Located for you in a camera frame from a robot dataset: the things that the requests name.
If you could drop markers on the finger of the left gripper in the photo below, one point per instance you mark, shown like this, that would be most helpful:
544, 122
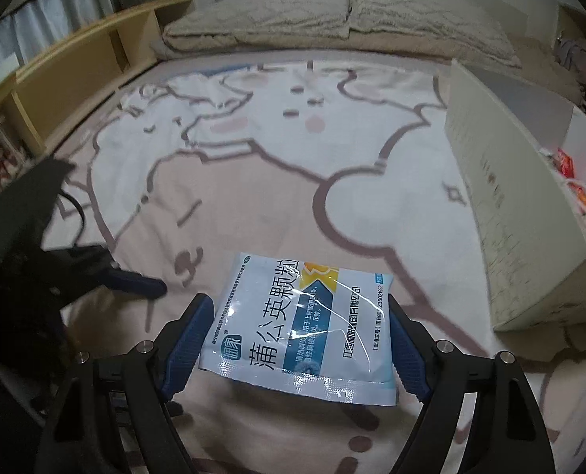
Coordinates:
137, 284

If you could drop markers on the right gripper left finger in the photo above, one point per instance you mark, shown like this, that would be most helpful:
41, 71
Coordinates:
179, 344

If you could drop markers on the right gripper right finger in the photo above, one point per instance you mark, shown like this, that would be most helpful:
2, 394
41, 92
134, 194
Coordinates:
414, 355

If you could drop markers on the white blue medicine sachet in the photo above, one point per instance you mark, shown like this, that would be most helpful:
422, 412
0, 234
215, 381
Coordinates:
305, 329

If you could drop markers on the white shoe box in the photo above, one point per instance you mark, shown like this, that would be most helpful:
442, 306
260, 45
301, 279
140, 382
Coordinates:
503, 132

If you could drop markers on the wooden bedside shelf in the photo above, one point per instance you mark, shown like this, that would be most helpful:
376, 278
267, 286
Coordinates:
44, 100

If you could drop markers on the cartoon print blanket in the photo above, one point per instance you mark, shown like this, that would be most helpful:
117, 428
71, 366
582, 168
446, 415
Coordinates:
335, 162

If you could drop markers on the red snack packet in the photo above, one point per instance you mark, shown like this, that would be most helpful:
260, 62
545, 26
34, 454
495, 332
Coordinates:
564, 164

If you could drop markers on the beige folded duvet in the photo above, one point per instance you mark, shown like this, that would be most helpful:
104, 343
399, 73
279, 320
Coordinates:
526, 59

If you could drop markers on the left beige pillow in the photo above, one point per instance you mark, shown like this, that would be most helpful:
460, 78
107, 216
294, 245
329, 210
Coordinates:
232, 19

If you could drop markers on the beige pillow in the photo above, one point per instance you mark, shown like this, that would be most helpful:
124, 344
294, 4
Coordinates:
456, 21
232, 19

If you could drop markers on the right beige pillow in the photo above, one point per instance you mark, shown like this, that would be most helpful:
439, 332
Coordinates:
456, 21

